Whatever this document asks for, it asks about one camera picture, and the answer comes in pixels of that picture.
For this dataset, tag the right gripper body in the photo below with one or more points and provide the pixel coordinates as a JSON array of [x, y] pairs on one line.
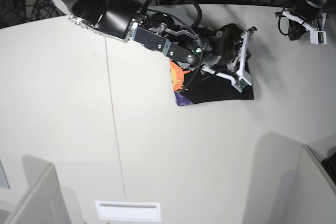
[[225, 43]]

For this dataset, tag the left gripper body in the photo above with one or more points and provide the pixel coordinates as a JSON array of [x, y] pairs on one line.
[[295, 13]]

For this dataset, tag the black T-shirt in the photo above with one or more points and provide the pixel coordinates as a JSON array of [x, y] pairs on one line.
[[192, 87]]

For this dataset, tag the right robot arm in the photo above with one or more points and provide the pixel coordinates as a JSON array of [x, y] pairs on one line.
[[188, 46]]

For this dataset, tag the black keyboard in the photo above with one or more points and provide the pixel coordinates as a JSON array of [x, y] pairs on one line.
[[329, 165]]

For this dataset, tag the grey partition panel right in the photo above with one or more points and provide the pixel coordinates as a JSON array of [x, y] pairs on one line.
[[316, 199]]

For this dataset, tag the grey partition panel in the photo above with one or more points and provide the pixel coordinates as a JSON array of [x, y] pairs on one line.
[[41, 203], [316, 199]]

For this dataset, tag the white table slot plate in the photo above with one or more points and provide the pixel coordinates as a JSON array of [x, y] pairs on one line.
[[129, 211]]

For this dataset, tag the grey partition panel left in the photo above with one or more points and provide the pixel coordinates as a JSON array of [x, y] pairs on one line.
[[41, 203]]

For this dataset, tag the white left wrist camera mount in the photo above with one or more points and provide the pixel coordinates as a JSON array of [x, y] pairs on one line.
[[298, 26]]

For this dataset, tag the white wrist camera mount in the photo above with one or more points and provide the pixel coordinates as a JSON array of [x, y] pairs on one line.
[[298, 26], [236, 71]]

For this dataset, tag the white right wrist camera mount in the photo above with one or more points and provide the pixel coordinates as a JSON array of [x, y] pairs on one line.
[[236, 71]]

